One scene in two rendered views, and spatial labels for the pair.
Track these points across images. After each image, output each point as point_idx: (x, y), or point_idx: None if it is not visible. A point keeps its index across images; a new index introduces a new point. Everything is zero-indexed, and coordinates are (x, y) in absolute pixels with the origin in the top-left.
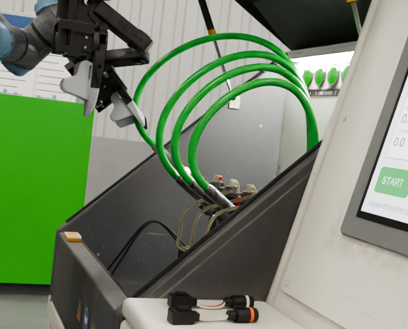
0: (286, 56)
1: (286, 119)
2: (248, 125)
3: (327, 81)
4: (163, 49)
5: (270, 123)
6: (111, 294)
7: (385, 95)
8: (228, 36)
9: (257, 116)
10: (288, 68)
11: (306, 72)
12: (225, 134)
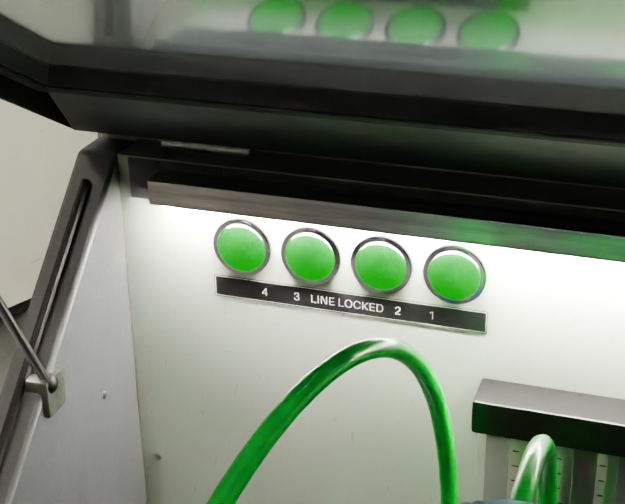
0: (413, 352)
1: (150, 340)
2: (85, 417)
3: (349, 275)
4: None
5: (116, 369)
6: None
7: None
8: (308, 403)
9: (95, 379)
10: (549, 453)
11: (244, 242)
12: (54, 487)
